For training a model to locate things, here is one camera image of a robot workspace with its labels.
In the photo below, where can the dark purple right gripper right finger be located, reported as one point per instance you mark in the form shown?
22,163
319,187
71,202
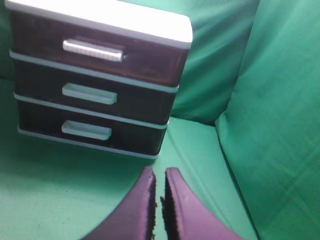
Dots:
184,214

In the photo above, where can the green cloth table cover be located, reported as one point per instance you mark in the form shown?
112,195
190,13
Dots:
55,191

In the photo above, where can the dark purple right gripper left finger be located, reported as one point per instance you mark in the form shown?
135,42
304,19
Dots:
135,216

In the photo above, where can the green cloth backdrop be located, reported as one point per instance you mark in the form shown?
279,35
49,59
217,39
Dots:
253,73

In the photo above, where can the white plastic drawer cabinet frame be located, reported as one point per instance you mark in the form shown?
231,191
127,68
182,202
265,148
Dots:
113,16

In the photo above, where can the translucent purple drawer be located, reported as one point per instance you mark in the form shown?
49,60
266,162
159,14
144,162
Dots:
43,38
133,102
48,121

